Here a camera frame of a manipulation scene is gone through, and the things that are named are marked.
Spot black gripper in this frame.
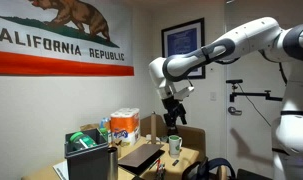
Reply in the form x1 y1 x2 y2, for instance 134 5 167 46
162 97 187 136

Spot dark grey laptop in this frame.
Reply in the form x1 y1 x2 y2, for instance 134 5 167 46
118 144 165 175

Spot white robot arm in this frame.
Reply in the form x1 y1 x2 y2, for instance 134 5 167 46
148 17 303 180

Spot white green mug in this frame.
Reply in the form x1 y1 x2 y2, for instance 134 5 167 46
169 135 182 158

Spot tan armchair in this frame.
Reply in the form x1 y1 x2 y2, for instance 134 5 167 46
140 115 206 161

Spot wooden paper towel holder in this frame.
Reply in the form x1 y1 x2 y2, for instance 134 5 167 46
147 112 158 144

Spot paper towel pack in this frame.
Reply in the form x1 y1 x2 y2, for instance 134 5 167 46
111 108 140 146

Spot black backpack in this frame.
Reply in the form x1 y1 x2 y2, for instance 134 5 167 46
182 158 236 180

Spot stainless steel tumbler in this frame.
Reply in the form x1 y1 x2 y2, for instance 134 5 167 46
107 147 118 180

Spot blue spray bottle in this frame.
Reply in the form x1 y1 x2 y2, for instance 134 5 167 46
99 118 111 142

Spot dark grey plastic bin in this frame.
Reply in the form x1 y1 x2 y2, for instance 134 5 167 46
64 129 109 180

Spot green lid container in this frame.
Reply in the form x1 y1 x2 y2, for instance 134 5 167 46
69 132 96 150

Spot framed blue print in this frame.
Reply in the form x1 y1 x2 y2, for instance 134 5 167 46
161 17 206 81

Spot white paper sheets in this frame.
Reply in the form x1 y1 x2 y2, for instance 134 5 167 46
53 161 69 180

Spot California Republic flag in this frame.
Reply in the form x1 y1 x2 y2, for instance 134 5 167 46
0 0 134 76

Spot white light switch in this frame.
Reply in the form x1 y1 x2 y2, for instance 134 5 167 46
210 92 216 101

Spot door lever handle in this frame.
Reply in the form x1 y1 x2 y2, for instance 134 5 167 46
228 106 242 116

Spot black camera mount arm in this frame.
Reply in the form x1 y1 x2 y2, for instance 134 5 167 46
226 79 283 102

